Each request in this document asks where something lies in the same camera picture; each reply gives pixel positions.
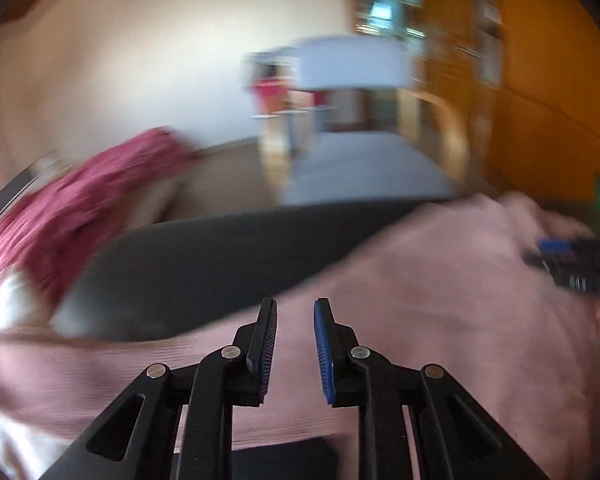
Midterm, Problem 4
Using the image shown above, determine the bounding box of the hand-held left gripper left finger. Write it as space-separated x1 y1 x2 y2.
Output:
40 297 279 480

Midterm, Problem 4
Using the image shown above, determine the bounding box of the maroon knitted garment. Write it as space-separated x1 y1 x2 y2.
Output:
0 127 196 331

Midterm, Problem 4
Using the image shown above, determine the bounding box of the blue-grey wooden armchair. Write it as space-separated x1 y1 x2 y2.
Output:
250 35 473 207

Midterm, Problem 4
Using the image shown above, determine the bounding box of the white fluffy garment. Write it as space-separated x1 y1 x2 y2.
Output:
0 265 66 476

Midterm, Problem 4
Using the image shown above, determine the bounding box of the wooden glass-door cabinet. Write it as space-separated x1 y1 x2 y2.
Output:
352 0 506 111

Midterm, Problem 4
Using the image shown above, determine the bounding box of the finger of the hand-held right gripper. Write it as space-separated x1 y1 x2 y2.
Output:
536 237 578 257
522 252 566 282

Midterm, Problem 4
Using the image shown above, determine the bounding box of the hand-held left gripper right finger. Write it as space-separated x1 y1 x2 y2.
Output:
313 297 551 480

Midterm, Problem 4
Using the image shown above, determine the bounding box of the dusty pink waffle garment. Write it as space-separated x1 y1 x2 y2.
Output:
0 193 600 480

